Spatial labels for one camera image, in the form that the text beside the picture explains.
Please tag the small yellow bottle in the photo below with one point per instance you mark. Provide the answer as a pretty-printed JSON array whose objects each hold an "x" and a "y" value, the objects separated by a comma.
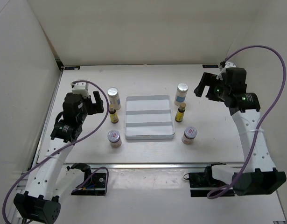
[
  {"x": 113, "y": 115},
  {"x": 180, "y": 113}
]

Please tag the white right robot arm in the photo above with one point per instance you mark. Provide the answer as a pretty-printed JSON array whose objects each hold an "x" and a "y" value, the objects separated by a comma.
[{"x": 258, "y": 175}]

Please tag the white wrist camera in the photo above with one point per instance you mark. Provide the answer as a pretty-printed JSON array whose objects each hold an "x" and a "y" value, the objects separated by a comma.
[
  {"x": 80, "y": 88},
  {"x": 223, "y": 66}
]

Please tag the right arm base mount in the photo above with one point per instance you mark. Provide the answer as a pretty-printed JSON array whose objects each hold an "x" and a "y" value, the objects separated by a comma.
[{"x": 204, "y": 183}]

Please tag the tall silver-capped shaker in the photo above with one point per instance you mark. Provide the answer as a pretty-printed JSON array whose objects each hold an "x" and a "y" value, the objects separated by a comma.
[
  {"x": 114, "y": 99},
  {"x": 181, "y": 93}
]

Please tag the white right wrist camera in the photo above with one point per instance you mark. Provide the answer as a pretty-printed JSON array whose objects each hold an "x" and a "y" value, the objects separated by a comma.
[{"x": 223, "y": 66}]

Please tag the white divided tray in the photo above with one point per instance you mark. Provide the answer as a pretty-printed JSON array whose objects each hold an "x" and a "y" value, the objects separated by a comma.
[{"x": 149, "y": 118}]

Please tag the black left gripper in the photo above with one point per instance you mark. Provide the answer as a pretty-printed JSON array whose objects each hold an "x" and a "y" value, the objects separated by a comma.
[{"x": 98, "y": 103}]

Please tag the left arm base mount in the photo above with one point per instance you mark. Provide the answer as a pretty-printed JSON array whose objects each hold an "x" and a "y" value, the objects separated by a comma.
[{"x": 96, "y": 182}]

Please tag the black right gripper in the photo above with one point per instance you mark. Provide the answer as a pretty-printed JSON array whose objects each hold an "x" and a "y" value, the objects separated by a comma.
[{"x": 206, "y": 80}]

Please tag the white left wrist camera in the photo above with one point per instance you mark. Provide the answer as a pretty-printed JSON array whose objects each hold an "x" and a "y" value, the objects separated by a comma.
[{"x": 80, "y": 88}]

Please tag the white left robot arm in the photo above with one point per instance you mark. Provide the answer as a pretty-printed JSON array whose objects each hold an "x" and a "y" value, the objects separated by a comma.
[{"x": 41, "y": 201}]

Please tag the aluminium table edge rail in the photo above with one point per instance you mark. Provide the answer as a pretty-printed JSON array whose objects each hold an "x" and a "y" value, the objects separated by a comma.
[{"x": 152, "y": 165}]

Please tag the short red-label jar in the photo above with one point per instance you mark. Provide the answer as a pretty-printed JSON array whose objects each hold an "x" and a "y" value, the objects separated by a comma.
[
  {"x": 189, "y": 135},
  {"x": 114, "y": 138}
]

